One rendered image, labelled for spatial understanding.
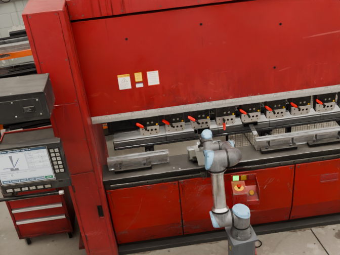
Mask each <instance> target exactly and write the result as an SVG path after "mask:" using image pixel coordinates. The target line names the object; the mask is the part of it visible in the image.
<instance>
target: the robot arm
mask: <svg viewBox="0 0 340 255"><path fill-rule="evenodd" d="M199 140H200V142H199V141H198V148H199V149H201V148H203V154H204V156H205V169H206V170H208V172H209V173H210V176H211V187H212V198H213V204H214V206H213V207H212V208H211V211H210V212H209V213H210V218H211V221H212V225H213V227H214V228H222V227H230V226H232V227H231V230H230V234H231V236H232V238H233V239H235V240H237V241H247V240H249V239H250V238H251V237H252V228H251V226H250V210H249V208H248V207H247V206H246V205H244V204H236V205H234V206H233V207H232V208H229V207H228V206H227V205H226V194H225V182H224V172H225V171H226V167H231V166H234V165H236V164H237V163H238V162H239V161H240V160H241V157H242V154H241V152H240V150H239V149H237V148H234V143H233V141H224V142H217V143H213V140H212V132H211V131H210V130H208V129H205V130H204V131H203V132H202V133H201V136H199Z"/></svg>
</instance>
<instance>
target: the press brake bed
mask: <svg viewBox="0 0 340 255"><path fill-rule="evenodd" d="M334 173H338V178H337V179H338V181H332V182H325V183H321V182H320V179H321V175H326V174H334ZM244 174H256V177H257V181H258V185H259V189H260V197H259V204H251V205H249V210H250V224H251V226H252V228H253V230H254V232H255V234H256V235H257V236H258V235H264V234H271V233H278V232H285V231H291V230H296V229H304V228H313V227H318V226H326V225H334V224H340V153H332V154H325V155H318V156H310V157H303V158H296V159H289V160H281V161H274V162H266V163H259V164H252V165H245V166H237V167H230V168H226V171H225V172H224V182H225V194H226V205H227V206H228V207H229V208H232V207H233V206H234V205H233V200H232V194H231V175H244ZM104 188H105V193H106V197H107V202H108V206H109V211H110V216H111V220H112V225H113V230H114V234H115V237H116V241H117V244H118V253H119V255H125V254H131V253H139V252H146V251H152V250H159V249H167V248H174V247H181V246H188V245H194V244H201V243H208V242H215V241H222V240H228V234H227V232H226V230H225V227H222V228H214V227H213V224H212V221H211V218H210V213H209V212H210V211H211V208H212V207H213V206H214V204H213V193H212V187H211V177H210V178H206V171H203V172H196V173H189V174H182V175H174V176H167V177H160V178H152V179H145V180H138V181H130V182H123V183H116V184H109V185H104Z"/></svg>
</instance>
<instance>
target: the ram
mask: <svg viewBox="0 0 340 255"><path fill-rule="evenodd" d="M71 27H72V32H73V36H74V41H75V46H76V50H77V55H78V60H79V64H80V69H81V74H82V78H83V83H84V88H85V91H86V96H87V101H88V106H89V110H90V115H91V117H97V116H105V115H113V114H121V113H128V112H136V111H144V110H151V109H159V108H166V107H175V106H182V105H190V104H197V103H205V102H213V101H220V100H228V99H236V98H243V97H251V96H259V95H266V94H274V93H282V92H290V91H297V90H305V89H312V88H320V87H328V86H335V85H340V0H236V1H228V2H219V3H211V4H202V5H194V6H186V7H178V8H170V9H161V10H153V11H145V12H136V13H128V14H120V15H112V16H103V17H95V18H87V19H78V20H71ZM156 70H158V74H159V83H160V84H156V85H151V86H149V85H148V79H147V72H148V71H156ZM140 72H141V74H142V81H136V80H135V73H140ZM124 74H129V75H130V82H131V88H130V89H122V90H120V89H119V83H118V77H117V76H118V75H124ZM141 82H142V83H143V87H136V83H141ZM334 92H340V89H333V90H324V91H317V92H309V93H302V94H294V95H287V96H279V97H271V98H263V99H256V100H248V101H240V102H233V103H225V104H218V105H210V106H202V107H194V108H187V109H179V110H172V111H164V112H156V113H148V114H141V115H133V116H126V117H118V118H111V119H103V120H95V121H92V124H97V123H105V122H112V121H120V120H128V119H135V118H143V117H151V116H158V115H166V114H173V113H181V112H189V111H196V110H204V109H212V108H219V107H227V106H235V105H242V104H250V103H257V102H265V101H273V100H280V99H288V98H296V97H303V96H311V95H318V94H326V93H334Z"/></svg>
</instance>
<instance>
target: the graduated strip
mask: <svg viewBox="0 0 340 255"><path fill-rule="evenodd" d="M333 89H340V85H335V86H328V87H320V88H312V89H305V90H297V91H290V92H282V93H274V94H266V95H259V96H251V97H243V98H236V99H228V100H220V101H213V102H205V103H197V104H190V105H182V106H175V107H166V108H159V109H151V110H144V111H136V112H128V113H121V114H113V115H105V116H97V117H91V119H92V121H95V120H103V119H111V118H118V117H126V116H133V115H141V114H148V113H156V112H164V111H172V110H179V109H187V108H194V107H202V106H210V105H218V104H225V103H233V102H240V101H248V100H256V99H263V98H271V97H279V96H287V95H294V94H302V93H309V92H317V91H324V90H333Z"/></svg>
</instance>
